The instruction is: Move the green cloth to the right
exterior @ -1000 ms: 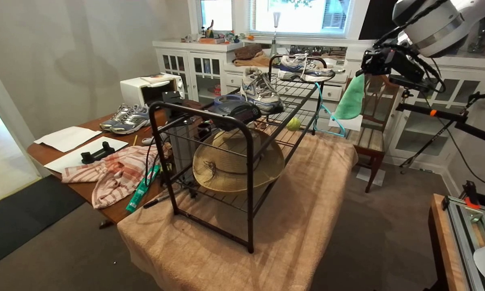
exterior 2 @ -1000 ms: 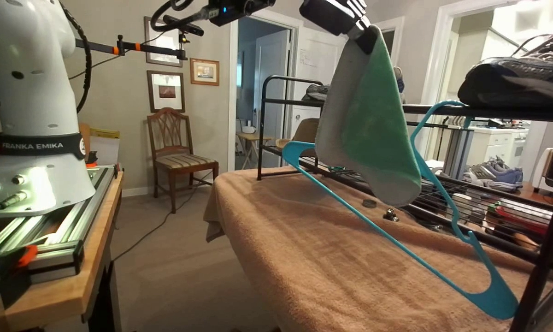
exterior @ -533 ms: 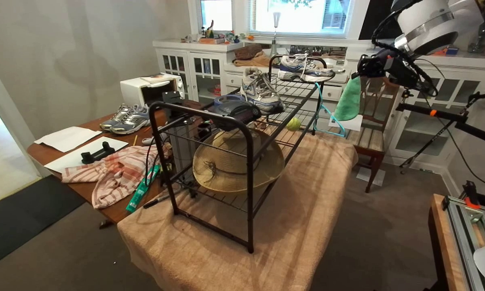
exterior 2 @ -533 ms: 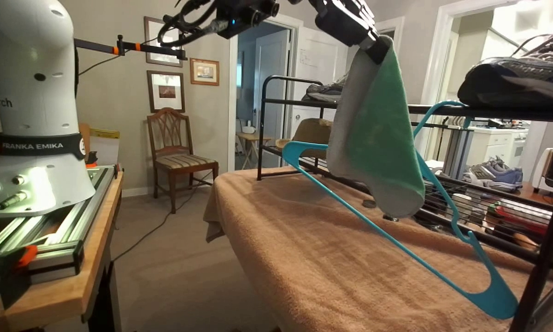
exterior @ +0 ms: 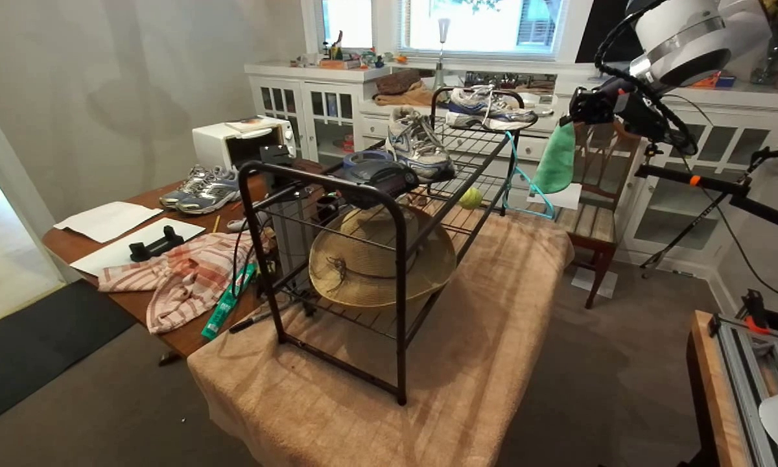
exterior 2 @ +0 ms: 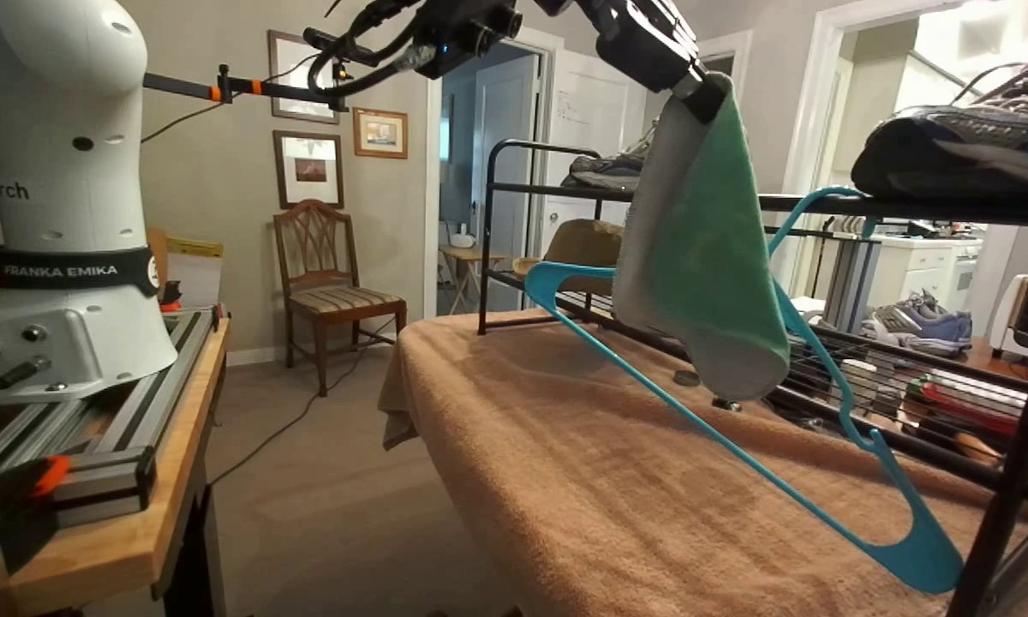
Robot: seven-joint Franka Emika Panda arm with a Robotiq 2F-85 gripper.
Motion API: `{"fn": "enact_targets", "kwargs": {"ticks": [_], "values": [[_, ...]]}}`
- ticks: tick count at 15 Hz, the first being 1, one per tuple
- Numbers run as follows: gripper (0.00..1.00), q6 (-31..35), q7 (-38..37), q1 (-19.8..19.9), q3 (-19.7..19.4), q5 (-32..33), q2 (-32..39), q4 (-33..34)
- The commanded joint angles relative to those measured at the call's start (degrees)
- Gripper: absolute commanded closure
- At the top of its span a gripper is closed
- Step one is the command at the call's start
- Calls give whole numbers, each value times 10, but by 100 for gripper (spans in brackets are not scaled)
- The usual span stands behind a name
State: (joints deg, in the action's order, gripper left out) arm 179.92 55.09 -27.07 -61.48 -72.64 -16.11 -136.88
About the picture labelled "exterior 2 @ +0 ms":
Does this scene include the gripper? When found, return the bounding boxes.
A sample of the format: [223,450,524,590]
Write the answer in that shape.
[576,0,732,123]

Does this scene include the green cloth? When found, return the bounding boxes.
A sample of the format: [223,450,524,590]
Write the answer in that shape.
[612,72,792,403]

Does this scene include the tan hat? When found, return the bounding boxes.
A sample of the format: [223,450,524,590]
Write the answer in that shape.
[513,219,626,297]

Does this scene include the white door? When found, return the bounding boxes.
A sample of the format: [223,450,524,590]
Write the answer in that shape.
[469,53,541,314]

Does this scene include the black and grey sneaker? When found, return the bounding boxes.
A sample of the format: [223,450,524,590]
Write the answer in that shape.
[850,45,1028,207]

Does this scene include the white cabinet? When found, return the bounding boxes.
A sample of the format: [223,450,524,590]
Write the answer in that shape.
[864,235,983,311]

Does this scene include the small folding table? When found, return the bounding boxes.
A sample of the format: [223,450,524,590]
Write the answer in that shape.
[439,243,509,316]

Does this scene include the blue plastic hanger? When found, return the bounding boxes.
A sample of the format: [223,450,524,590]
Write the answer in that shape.
[523,186,965,596]

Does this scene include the blue and grey sneaker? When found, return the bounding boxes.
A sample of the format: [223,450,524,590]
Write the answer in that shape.
[860,291,974,357]

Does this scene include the small wooden framed picture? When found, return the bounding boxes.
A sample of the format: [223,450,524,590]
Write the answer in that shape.
[352,106,409,160]

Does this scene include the dark framed picture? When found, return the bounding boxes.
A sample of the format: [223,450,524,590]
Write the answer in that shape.
[272,129,346,212]

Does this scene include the stack of books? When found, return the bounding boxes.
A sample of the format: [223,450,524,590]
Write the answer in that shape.
[902,368,1028,468]

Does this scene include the tan towel cover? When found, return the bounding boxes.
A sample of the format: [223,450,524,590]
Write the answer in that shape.
[377,308,1028,617]

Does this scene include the large framed picture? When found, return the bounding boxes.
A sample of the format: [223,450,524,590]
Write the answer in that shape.
[266,29,342,126]

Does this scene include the wooden chair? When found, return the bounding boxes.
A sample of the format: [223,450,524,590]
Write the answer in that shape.
[272,199,409,398]

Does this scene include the black metal shoe rack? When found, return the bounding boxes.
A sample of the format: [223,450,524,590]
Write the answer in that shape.
[477,139,1028,617]

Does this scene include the yellow and white box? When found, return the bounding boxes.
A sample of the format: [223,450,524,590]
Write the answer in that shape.
[165,237,224,309]

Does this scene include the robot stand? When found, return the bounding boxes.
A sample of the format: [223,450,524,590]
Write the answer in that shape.
[0,307,232,617]

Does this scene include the black and orange clamp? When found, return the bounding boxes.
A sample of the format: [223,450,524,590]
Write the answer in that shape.
[0,454,72,594]

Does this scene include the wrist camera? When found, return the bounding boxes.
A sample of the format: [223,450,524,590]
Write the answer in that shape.
[411,0,525,81]

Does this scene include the black cable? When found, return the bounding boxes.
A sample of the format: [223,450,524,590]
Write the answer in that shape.
[209,315,397,487]

